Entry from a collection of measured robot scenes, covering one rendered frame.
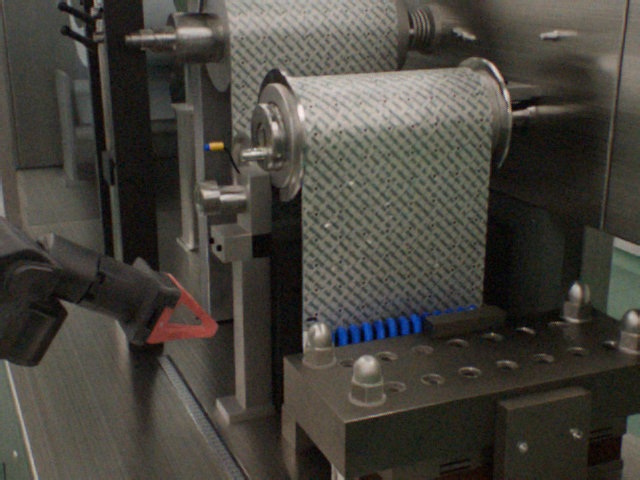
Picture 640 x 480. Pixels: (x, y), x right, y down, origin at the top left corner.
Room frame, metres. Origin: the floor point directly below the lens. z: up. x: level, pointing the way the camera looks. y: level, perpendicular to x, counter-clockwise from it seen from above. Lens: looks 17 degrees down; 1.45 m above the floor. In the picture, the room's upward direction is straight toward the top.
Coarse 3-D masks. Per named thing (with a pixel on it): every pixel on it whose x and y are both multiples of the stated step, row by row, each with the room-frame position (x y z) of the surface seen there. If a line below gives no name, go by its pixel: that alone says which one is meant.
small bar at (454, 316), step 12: (456, 312) 1.00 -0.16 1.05; (468, 312) 1.00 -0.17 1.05; (480, 312) 1.00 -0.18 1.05; (492, 312) 1.00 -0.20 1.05; (504, 312) 1.01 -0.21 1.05; (432, 324) 0.97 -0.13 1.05; (444, 324) 0.97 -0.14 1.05; (456, 324) 0.98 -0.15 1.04; (468, 324) 0.99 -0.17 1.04; (480, 324) 0.99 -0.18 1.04; (492, 324) 1.00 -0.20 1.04; (504, 324) 1.01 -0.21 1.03; (432, 336) 0.97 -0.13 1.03
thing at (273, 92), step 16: (272, 96) 1.03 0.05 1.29; (288, 112) 0.98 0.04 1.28; (496, 112) 1.08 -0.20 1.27; (288, 128) 0.98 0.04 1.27; (496, 128) 1.07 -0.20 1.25; (288, 144) 0.99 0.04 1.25; (496, 144) 1.08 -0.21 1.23; (288, 160) 0.99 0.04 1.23; (272, 176) 1.03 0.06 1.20; (288, 176) 0.99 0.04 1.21
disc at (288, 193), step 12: (276, 72) 1.03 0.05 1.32; (264, 84) 1.07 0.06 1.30; (288, 84) 1.00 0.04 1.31; (288, 96) 1.00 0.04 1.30; (300, 108) 0.97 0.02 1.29; (300, 120) 0.97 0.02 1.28; (300, 132) 0.97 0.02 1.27; (300, 144) 0.97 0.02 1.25; (300, 156) 0.97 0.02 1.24; (300, 168) 0.97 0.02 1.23; (300, 180) 0.97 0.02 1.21; (276, 192) 1.04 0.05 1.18; (288, 192) 1.00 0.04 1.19
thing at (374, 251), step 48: (336, 192) 0.99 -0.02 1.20; (384, 192) 1.01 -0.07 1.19; (432, 192) 1.04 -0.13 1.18; (480, 192) 1.06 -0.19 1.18; (336, 240) 0.99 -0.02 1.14; (384, 240) 1.01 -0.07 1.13; (432, 240) 1.04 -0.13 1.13; (480, 240) 1.06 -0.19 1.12; (336, 288) 0.99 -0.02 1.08; (384, 288) 1.01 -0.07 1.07; (432, 288) 1.04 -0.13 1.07; (480, 288) 1.06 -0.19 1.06
